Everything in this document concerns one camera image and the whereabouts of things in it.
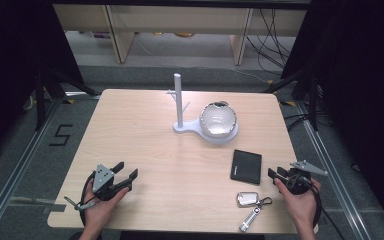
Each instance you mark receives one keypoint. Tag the black curtain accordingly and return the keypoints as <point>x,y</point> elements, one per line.
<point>363,66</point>
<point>13,50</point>

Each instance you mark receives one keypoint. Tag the black wallet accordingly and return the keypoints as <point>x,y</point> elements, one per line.
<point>246,166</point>

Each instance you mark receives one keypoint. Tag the person's left hand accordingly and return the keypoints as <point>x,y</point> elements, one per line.
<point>98,213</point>

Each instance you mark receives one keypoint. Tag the yellow black floor tape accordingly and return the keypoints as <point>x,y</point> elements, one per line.
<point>68,101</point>
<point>288,103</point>

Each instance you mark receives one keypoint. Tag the aluminium floor rail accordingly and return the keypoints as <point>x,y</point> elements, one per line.
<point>23,153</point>
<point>326,156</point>

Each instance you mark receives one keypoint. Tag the black metal stand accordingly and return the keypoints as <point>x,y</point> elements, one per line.
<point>40,100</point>
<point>313,100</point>

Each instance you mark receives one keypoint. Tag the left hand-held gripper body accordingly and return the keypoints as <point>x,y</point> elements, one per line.
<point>101,181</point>

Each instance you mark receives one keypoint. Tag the beige desk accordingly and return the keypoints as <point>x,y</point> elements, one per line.
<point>180,20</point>

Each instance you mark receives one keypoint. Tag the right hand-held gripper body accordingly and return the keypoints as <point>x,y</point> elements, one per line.
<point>298,181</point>

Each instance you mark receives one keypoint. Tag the white stand with post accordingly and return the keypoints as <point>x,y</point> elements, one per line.
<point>178,100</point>

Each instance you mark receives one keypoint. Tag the person's right hand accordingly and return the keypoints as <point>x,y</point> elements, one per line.
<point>301,206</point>

